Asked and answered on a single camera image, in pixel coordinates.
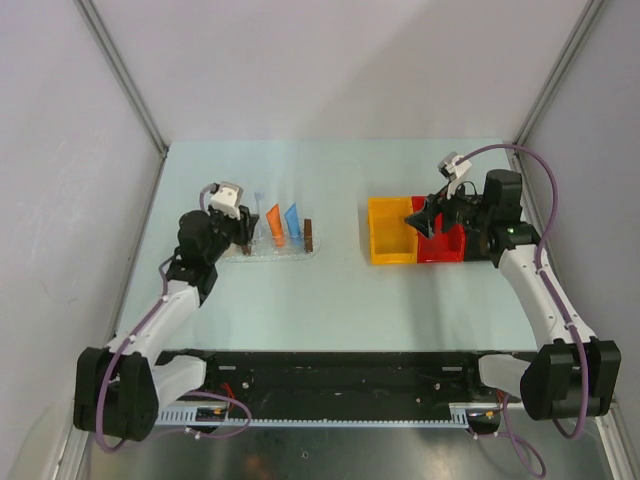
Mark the brown wooden block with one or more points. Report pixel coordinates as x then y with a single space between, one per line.
308 235

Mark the black plastic bin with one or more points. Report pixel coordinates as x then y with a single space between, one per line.
478 246

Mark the left aluminium frame post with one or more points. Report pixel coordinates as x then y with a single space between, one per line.
115 61

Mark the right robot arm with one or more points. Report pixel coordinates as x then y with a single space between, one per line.
573 373

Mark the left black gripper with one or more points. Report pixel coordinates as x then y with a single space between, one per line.
244 227

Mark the blue toothpaste tube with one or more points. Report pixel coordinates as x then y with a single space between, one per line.
293 225

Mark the grey toothbrush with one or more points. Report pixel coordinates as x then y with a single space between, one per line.
259 196

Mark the aluminium frame post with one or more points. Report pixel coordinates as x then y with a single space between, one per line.
115 61
586 23

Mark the clear plastic tray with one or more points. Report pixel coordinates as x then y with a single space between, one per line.
264 249

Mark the red plastic bin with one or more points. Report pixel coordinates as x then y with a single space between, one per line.
442 247

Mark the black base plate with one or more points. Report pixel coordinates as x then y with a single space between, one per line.
347 386

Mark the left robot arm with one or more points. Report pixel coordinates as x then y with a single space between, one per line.
120 388

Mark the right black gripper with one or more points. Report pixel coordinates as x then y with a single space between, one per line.
436 203

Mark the yellow plastic bin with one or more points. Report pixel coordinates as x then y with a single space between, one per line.
391 240

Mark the right aluminium frame post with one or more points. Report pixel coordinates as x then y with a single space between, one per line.
586 23

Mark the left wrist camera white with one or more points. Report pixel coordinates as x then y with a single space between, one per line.
226 198

